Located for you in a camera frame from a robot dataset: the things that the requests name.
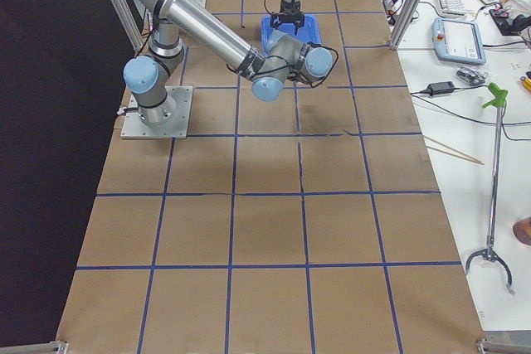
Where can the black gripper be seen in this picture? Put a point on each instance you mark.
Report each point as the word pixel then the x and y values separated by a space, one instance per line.
pixel 289 10

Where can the blue plastic tray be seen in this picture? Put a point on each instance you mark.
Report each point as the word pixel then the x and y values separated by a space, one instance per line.
pixel 308 32

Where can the long reacher grabber tool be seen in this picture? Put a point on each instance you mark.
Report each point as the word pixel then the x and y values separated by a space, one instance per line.
pixel 488 253

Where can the wooden chopstick pair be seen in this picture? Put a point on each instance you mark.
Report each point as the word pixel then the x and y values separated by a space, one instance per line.
pixel 440 147

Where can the left side frame post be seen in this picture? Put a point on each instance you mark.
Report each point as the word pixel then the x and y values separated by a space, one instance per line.
pixel 116 1

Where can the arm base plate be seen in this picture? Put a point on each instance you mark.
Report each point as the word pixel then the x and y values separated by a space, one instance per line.
pixel 169 120

